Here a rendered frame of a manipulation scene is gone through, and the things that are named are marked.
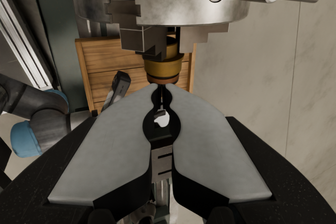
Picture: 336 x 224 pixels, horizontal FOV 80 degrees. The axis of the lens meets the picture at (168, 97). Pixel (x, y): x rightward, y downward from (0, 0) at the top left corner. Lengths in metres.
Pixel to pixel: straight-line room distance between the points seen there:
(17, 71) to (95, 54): 0.83
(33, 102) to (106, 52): 0.23
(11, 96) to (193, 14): 0.42
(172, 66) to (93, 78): 0.30
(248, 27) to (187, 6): 1.77
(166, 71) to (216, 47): 1.47
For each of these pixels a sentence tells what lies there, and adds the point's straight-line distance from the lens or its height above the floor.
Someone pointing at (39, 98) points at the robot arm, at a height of 1.00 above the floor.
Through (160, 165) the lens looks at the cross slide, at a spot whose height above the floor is 0.97.
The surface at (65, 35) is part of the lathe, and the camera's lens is 0.97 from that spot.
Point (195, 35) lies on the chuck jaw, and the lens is 0.44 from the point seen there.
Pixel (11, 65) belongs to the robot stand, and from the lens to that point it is 1.40.
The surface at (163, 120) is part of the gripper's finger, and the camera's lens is 0.51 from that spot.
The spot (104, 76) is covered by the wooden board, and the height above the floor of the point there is 0.88.
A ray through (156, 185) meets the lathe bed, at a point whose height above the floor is 0.85.
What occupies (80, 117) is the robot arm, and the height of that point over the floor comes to 1.08.
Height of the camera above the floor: 1.48
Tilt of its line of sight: 54 degrees down
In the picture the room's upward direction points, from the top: 143 degrees clockwise
